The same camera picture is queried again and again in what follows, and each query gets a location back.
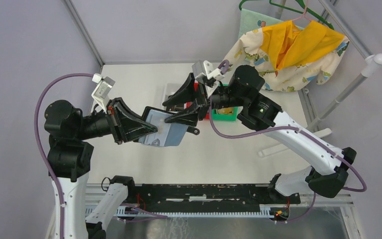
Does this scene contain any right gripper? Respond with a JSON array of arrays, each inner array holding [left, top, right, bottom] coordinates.
[[162, 72, 247, 127]]

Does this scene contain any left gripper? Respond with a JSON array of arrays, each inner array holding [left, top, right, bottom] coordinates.
[[76, 95, 158, 141]]

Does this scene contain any black leather card holder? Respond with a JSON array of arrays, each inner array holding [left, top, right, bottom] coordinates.
[[138, 107, 200, 147]]

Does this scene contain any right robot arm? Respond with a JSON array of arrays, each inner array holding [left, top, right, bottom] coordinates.
[[163, 65, 357, 203]]

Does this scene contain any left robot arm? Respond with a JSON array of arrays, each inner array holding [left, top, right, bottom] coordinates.
[[44, 98, 157, 239]]

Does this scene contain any green plastic bin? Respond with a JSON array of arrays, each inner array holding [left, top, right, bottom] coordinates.
[[211, 107, 238, 121]]

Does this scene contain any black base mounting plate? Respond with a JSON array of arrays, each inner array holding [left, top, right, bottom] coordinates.
[[124, 184, 301, 213]]

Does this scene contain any light green towel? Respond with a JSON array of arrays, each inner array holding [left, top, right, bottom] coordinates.
[[236, 8, 307, 65]]

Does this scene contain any yellow cream children's jacket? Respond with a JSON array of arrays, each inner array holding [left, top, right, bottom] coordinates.
[[224, 20, 350, 92]]

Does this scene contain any green clothes hanger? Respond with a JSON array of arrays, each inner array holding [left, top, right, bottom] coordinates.
[[238, 0, 338, 32]]

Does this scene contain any pink clothes hanger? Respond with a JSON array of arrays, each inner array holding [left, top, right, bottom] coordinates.
[[292, 0, 312, 22]]

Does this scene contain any white clothes rack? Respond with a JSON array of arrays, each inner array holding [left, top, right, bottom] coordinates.
[[266, 0, 382, 163]]

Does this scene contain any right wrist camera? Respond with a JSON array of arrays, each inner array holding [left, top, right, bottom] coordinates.
[[191, 60, 225, 87]]

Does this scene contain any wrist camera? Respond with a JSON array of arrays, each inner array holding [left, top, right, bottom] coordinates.
[[91, 73, 115, 111], [191, 60, 225, 87]]

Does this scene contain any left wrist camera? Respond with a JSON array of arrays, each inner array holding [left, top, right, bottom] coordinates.
[[91, 73, 115, 111]]

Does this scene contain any white cable tray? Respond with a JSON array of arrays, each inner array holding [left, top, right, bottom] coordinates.
[[114, 206, 288, 221]]

